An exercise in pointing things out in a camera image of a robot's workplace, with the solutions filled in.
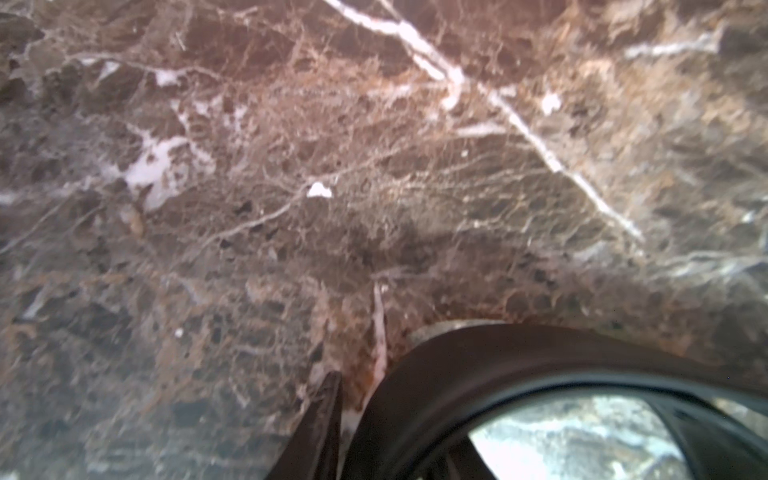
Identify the black belt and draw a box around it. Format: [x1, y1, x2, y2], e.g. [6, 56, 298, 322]
[342, 324, 767, 479]

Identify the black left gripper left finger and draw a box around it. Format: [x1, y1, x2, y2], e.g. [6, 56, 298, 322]
[266, 371, 343, 480]

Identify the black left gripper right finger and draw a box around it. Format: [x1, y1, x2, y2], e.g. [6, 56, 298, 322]
[428, 437, 496, 480]

